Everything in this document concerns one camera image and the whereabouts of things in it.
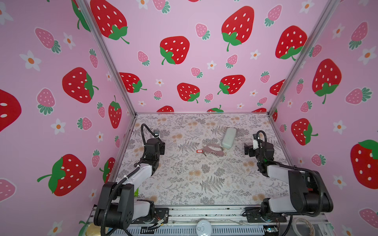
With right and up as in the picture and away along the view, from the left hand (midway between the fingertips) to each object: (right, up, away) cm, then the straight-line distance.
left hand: (156, 141), depth 90 cm
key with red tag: (+27, -8, +9) cm, 30 cm away
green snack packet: (-9, -29, -8) cm, 31 cm away
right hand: (+62, -1, +2) cm, 62 cm away
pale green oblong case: (+48, +1, +12) cm, 49 cm away
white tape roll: (+80, -41, -21) cm, 92 cm away
